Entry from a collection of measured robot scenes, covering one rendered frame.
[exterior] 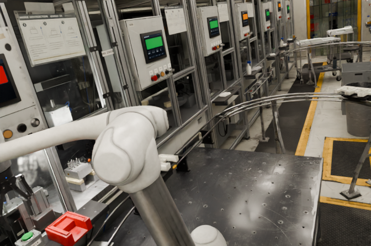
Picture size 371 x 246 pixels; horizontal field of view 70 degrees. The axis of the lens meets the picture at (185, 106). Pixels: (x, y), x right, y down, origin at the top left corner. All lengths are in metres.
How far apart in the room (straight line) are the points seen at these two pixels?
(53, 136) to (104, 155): 0.33
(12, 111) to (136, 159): 0.77
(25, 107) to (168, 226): 0.83
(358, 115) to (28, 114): 3.48
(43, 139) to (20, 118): 0.40
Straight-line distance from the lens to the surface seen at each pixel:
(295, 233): 1.50
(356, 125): 3.93
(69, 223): 1.43
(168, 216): 0.79
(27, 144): 0.94
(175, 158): 1.83
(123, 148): 0.63
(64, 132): 0.93
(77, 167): 1.73
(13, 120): 1.31
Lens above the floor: 1.71
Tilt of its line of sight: 17 degrees down
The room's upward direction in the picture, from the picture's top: 11 degrees counter-clockwise
